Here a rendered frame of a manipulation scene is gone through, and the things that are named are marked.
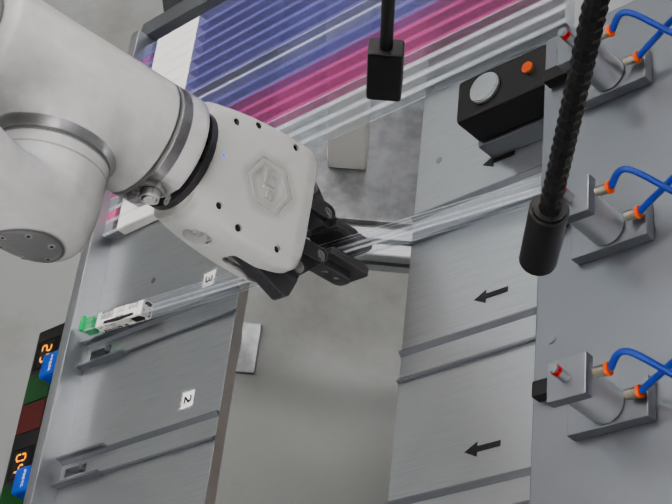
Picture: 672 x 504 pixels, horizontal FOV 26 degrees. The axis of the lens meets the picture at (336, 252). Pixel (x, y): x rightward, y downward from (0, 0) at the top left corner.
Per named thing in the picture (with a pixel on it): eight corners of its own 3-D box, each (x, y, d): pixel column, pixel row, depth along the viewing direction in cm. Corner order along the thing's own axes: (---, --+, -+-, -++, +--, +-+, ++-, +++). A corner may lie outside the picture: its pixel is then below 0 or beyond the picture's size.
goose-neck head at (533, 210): (517, 276, 68) (528, 223, 64) (519, 243, 68) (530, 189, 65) (556, 279, 67) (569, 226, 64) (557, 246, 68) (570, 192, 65)
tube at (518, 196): (90, 337, 126) (80, 331, 126) (94, 322, 127) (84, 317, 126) (582, 191, 94) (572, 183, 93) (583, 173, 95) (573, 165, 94)
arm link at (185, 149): (166, 178, 92) (202, 198, 94) (192, 64, 96) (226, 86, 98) (90, 213, 98) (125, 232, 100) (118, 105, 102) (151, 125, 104)
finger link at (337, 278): (298, 267, 102) (365, 305, 106) (305, 228, 104) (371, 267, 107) (268, 278, 104) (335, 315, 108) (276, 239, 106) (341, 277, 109)
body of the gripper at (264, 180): (186, 200, 93) (311, 272, 100) (215, 71, 98) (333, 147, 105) (117, 231, 98) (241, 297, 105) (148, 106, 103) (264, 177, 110)
